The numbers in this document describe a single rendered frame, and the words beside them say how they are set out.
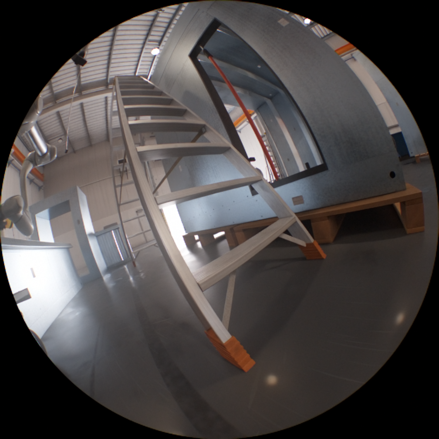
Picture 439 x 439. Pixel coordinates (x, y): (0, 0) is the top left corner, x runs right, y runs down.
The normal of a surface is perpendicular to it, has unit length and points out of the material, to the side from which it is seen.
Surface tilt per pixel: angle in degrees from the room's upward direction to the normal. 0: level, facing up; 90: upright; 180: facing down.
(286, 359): 0
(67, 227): 90
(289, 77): 90
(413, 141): 90
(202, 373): 0
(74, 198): 90
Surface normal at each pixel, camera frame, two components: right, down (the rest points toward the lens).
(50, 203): 0.53, -0.14
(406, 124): -0.91, 0.34
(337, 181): -0.78, 0.31
